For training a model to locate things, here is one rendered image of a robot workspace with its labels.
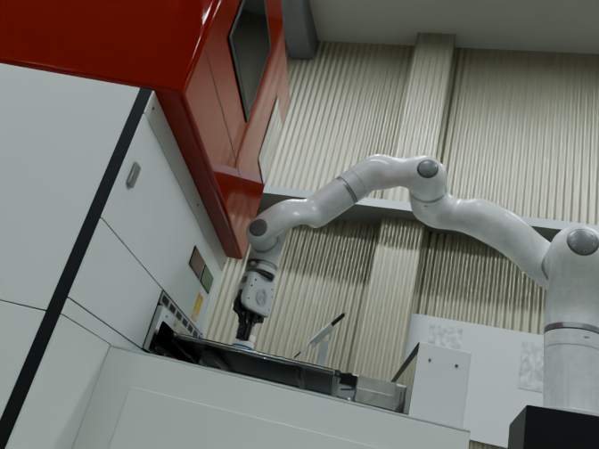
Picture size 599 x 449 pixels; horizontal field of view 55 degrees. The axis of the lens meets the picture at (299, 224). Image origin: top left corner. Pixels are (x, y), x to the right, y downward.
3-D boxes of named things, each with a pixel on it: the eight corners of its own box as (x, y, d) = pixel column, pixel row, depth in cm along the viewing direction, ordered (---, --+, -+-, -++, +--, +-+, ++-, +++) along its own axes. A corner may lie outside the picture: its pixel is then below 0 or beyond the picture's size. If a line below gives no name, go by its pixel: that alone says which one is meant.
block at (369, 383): (356, 387, 119) (359, 373, 120) (356, 389, 122) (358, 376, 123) (394, 396, 118) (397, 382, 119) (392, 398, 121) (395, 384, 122)
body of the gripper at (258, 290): (258, 265, 145) (246, 306, 141) (283, 280, 152) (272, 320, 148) (237, 265, 150) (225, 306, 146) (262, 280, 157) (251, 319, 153)
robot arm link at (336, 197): (352, 180, 145) (254, 248, 142) (357, 208, 159) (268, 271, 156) (332, 157, 149) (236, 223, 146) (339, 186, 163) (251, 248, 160)
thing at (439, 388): (407, 419, 98) (420, 340, 104) (379, 438, 149) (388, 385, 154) (463, 432, 97) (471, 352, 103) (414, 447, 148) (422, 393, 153)
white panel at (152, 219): (46, 310, 82) (140, 87, 97) (177, 389, 156) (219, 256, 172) (66, 314, 81) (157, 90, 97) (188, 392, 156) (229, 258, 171)
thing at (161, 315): (140, 347, 116) (156, 303, 120) (187, 380, 156) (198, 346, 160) (149, 349, 116) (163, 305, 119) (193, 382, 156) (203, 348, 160)
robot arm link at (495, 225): (590, 289, 126) (575, 314, 140) (615, 248, 129) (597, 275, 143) (398, 191, 148) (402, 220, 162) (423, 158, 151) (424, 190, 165)
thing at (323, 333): (303, 364, 159) (314, 318, 164) (304, 367, 162) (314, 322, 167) (324, 369, 158) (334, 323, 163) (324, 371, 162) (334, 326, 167)
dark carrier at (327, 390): (176, 337, 123) (177, 334, 123) (206, 365, 154) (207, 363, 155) (332, 373, 119) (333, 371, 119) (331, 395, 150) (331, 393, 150)
